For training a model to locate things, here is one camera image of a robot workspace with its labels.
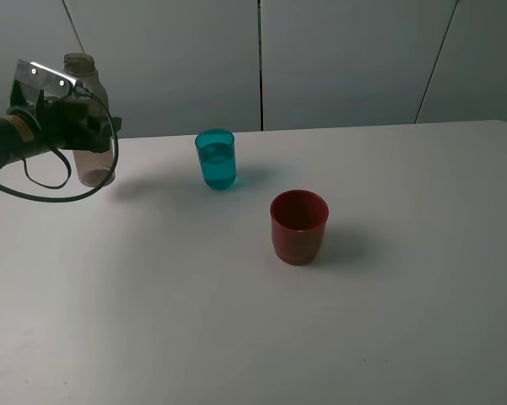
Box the black camera cable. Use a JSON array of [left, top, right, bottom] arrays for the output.
[[0, 86, 119, 203]]

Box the teal translucent plastic cup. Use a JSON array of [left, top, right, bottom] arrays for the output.
[[195, 128, 236, 190]]

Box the red plastic cup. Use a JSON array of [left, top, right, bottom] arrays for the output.
[[270, 190, 329, 266]]

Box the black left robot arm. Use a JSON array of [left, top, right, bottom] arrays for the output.
[[0, 94, 111, 169]]

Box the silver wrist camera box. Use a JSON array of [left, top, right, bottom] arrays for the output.
[[12, 59, 84, 103]]

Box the brown translucent water bottle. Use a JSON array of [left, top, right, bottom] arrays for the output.
[[64, 53, 114, 188]]

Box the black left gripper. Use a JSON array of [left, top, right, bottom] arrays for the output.
[[8, 92, 121, 154]]

